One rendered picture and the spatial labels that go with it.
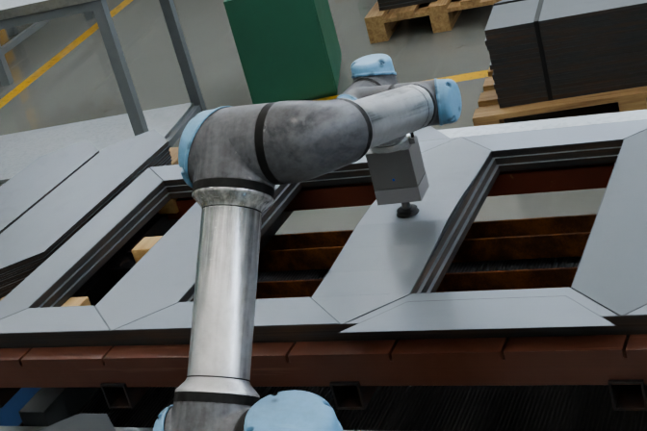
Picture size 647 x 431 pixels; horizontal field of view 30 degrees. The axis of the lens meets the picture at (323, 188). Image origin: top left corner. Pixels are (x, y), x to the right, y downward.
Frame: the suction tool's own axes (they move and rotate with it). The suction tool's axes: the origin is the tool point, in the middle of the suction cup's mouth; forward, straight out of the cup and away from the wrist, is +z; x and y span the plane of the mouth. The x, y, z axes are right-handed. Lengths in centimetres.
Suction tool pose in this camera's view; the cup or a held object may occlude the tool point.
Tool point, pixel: (409, 218)
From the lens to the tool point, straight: 224.8
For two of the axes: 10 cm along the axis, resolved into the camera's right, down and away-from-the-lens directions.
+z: 2.4, 9.0, 3.7
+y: -9.2, 1.0, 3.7
